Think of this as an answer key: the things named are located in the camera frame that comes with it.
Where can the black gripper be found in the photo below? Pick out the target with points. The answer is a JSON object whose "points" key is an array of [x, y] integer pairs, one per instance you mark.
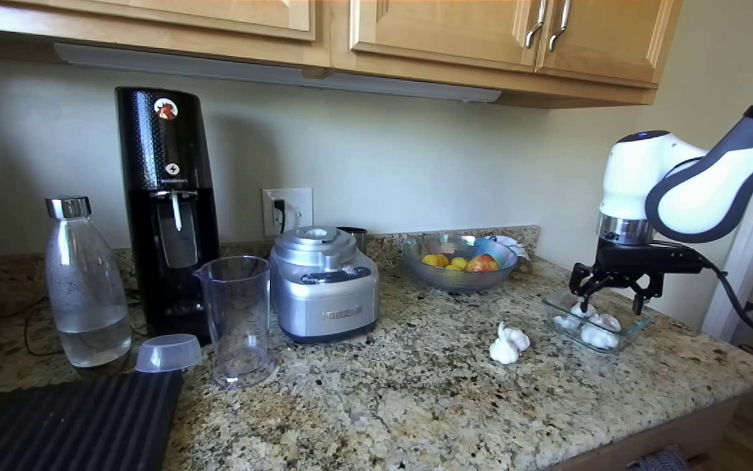
{"points": [[628, 257]]}

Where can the long-necked white garlic bulb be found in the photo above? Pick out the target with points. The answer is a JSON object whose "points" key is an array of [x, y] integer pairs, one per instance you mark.
{"points": [[504, 352]]}

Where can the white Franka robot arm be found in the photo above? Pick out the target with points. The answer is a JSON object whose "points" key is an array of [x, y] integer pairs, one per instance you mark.
{"points": [[640, 173]]}

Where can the square clear glass bowl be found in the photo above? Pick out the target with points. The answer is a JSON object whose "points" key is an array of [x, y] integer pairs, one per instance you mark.
{"points": [[640, 329]]}

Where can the large white garlic bulb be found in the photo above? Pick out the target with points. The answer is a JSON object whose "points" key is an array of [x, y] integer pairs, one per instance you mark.
{"points": [[578, 314]]}

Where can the round glass fruit bowl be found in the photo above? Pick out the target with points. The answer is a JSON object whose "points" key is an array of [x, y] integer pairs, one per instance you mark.
{"points": [[458, 278]]}

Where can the blue white snack bag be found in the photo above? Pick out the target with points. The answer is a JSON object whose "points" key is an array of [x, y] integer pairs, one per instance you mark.
{"points": [[509, 246]]}

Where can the orange-red round fruit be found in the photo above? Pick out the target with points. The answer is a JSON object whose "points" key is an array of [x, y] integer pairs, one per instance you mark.
{"points": [[481, 262]]}

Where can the yellow-green citrus fruit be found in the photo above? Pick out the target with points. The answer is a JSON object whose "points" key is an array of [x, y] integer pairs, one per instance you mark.
{"points": [[458, 262]]}

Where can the gray hanging towel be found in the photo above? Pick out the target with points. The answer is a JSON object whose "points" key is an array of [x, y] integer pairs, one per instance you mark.
{"points": [[654, 461]]}

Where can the yellow lemon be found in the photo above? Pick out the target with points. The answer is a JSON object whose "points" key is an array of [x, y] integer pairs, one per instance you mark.
{"points": [[436, 259]]}

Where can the wooden cabinet door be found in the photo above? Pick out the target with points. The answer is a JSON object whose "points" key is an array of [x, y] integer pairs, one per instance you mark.
{"points": [[437, 27], [603, 40], [175, 13]]}

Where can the silver food chopper appliance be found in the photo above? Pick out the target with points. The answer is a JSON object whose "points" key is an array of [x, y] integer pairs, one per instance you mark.
{"points": [[324, 290]]}

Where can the wooden upper cabinets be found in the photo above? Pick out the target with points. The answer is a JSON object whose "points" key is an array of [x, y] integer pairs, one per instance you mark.
{"points": [[332, 34]]}

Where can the translucent plastic lid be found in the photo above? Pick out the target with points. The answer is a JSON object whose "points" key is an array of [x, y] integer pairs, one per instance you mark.
{"points": [[168, 354]]}

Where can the black soda maker machine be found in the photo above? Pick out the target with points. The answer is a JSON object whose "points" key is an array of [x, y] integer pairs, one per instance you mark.
{"points": [[168, 218]]}

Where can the clear bottle with silver cap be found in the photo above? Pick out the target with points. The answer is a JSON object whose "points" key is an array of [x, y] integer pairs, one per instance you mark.
{"points": [[88, 290]]}

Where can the black ribbed drying mat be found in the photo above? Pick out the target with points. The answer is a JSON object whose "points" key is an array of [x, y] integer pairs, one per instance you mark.
{"points": [[64, 428]]}

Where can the wrist mounted stereo camera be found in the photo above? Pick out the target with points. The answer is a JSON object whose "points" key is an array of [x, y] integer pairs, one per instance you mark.
{"points": [[683, 257]]}

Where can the white door frame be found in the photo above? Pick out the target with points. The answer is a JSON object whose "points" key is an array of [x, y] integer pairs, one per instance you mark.
{"points": [[717, 318]]}

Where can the white wall outlet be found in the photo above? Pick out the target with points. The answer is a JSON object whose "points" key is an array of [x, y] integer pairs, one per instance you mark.
{"points": [[298, 210]]}

